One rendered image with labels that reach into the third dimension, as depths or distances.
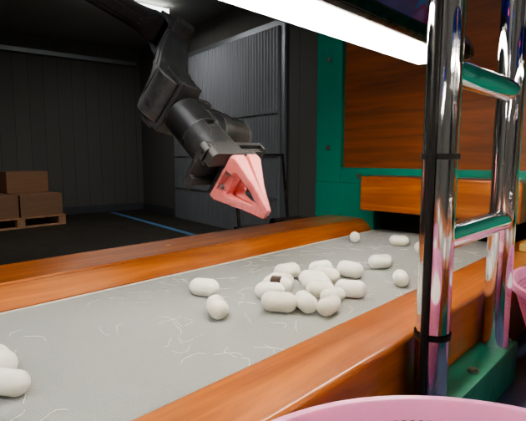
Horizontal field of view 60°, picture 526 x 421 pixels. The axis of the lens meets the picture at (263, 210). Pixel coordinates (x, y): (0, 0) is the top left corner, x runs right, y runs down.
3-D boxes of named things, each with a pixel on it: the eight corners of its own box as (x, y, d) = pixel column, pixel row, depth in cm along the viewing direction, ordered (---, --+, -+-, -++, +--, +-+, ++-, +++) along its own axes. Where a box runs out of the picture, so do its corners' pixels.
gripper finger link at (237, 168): (305, 191, 55) (262, 144, 60) (266, 195, 50) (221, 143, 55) (280, 230, 59) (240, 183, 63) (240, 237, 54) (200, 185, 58)
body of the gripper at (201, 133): (269, 151, 60) (239, 119, 63) (209, 150, 52) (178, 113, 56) (248, 189, 63) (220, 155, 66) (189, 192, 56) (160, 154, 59)
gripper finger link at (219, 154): (293, 192, 54) (250, 144, 58) (250, 196, 49) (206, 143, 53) (267, 233, 57) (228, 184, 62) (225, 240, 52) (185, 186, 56)
